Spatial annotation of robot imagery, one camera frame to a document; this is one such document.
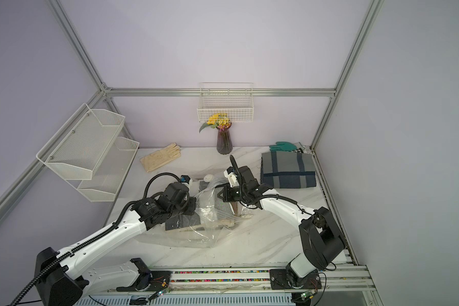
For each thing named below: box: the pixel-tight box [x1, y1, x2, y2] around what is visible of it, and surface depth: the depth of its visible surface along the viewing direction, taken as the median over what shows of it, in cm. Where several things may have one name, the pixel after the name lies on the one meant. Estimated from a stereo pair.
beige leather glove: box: [140, 142, 182, 173], surface depth 117 cm
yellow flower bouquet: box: [198, 112, 233, 132], surface depth 102 cm
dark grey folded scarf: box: [165, 212, 201, 231], surface depth 81 cm
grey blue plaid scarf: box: [260, 151, 317, 189], surface depth 106 cm
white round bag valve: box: [203, 174, 215, 183], surface depth 93 cm
